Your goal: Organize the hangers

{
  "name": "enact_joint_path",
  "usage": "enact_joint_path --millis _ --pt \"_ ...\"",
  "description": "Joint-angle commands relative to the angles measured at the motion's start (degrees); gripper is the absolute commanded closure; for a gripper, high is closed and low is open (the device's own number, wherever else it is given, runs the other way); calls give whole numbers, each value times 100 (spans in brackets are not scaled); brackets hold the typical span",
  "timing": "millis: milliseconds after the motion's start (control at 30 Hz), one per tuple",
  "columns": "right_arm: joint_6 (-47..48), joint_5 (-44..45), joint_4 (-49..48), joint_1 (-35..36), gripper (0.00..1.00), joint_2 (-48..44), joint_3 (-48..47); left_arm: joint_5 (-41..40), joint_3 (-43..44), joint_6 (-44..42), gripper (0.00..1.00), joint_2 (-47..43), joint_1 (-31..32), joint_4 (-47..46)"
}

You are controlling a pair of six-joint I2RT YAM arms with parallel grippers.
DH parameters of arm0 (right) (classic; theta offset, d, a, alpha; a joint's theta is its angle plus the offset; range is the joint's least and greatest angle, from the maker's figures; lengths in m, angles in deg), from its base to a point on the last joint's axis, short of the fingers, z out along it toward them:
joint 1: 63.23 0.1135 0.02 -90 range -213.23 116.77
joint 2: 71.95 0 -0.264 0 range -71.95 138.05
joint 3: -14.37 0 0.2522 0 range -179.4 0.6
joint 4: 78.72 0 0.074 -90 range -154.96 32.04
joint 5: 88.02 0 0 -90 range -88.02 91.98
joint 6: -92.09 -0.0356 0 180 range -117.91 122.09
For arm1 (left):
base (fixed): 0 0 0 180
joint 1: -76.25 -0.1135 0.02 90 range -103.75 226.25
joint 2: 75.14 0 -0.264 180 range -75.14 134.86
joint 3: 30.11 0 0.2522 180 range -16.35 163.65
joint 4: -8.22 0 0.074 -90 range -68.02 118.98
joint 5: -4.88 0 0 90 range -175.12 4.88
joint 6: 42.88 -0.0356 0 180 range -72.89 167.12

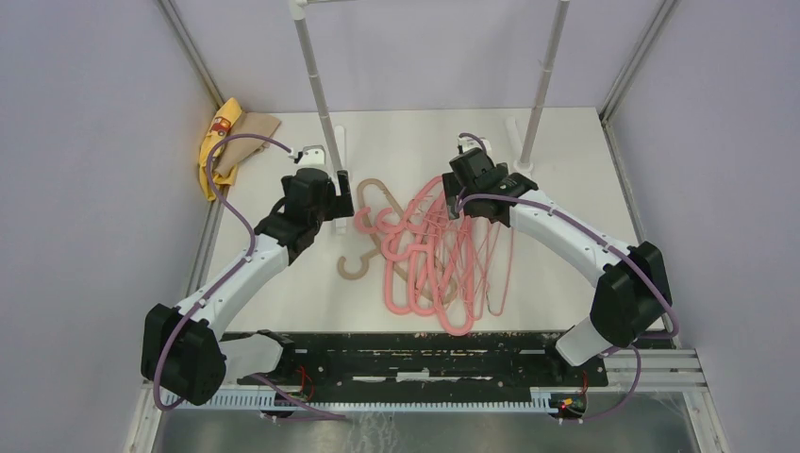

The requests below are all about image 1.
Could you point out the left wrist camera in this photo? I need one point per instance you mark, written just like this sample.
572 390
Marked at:
312 156

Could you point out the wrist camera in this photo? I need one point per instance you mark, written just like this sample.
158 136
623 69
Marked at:
467 144
312 156

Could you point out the beige cloth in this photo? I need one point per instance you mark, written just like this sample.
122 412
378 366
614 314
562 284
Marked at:
237 150

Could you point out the pink plastic hanger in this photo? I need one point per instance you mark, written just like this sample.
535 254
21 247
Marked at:
373 195
457 322
414 240

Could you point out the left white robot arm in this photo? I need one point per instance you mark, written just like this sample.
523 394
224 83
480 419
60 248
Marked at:
183 349

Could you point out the left rack pole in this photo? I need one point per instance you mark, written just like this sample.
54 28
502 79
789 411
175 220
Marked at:
299 17

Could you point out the right rack pole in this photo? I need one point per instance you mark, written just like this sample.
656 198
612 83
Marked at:
548 64

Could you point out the rack pole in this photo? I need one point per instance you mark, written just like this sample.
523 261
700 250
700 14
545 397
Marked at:
548 64
299 17

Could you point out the pink wire hanger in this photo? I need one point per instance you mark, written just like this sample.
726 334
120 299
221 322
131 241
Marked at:
457 253
468 246
496 270

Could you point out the yellow printed cloth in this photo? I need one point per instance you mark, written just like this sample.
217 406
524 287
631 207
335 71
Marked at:
220 128

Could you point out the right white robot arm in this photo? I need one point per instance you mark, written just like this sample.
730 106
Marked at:
631 288

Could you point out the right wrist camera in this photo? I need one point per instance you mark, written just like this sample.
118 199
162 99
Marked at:
467 144

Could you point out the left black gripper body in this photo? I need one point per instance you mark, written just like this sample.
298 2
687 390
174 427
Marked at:
336 206

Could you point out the right rack foot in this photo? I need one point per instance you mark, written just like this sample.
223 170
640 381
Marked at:
516 145

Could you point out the white cable duct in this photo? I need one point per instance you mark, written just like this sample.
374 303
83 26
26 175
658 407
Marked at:
265 399

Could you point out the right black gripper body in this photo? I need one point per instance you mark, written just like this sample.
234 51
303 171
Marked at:
451 181

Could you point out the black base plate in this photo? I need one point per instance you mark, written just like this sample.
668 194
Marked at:
424 367

